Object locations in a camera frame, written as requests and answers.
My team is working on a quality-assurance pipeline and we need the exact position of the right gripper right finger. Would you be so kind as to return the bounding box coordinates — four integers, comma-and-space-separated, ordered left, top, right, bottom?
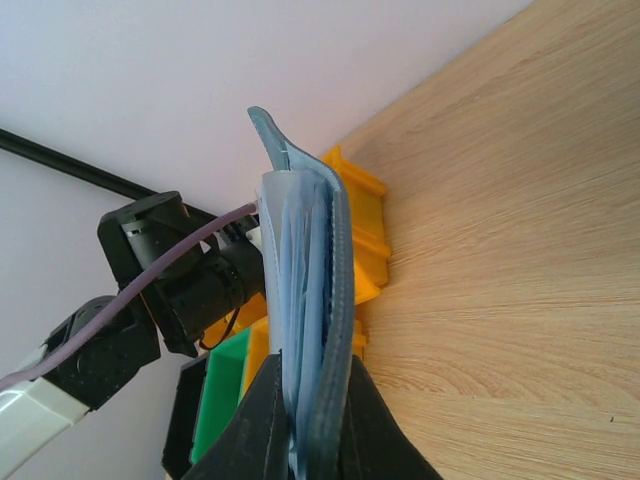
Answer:
339, 355, 441, 480

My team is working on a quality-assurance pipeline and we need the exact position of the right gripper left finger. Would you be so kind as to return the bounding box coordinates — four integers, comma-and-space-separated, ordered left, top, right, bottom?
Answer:
184, 354, 291, 480

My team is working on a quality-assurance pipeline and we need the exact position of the blue card holder wallet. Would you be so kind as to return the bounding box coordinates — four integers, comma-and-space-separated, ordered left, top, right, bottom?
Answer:
248, 106, 355, 479

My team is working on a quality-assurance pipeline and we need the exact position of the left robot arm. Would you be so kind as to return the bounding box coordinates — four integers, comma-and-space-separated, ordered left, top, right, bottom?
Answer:
1, 191, 264, 478

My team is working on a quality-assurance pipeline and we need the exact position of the black bin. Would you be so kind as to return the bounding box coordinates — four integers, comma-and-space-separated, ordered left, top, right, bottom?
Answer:
161, 354, 209, 479

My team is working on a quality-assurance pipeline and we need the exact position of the green bin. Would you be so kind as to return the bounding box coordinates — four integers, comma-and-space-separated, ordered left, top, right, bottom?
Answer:
190, 329, 251, 465

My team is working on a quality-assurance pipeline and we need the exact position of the yellow bin back middle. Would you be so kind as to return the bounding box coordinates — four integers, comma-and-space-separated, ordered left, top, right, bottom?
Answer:
199, 293, 267, 350

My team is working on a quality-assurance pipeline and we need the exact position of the yellow bin back right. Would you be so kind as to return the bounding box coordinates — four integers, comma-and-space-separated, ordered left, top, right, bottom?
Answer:
319, 144, 391, 306

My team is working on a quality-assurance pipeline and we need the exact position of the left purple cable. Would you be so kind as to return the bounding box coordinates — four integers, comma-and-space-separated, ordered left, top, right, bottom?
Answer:
0, 199, 261, 394

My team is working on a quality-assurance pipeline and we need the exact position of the left black frame post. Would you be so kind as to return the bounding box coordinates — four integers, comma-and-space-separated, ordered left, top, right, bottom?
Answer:
0, 127, 221, 221

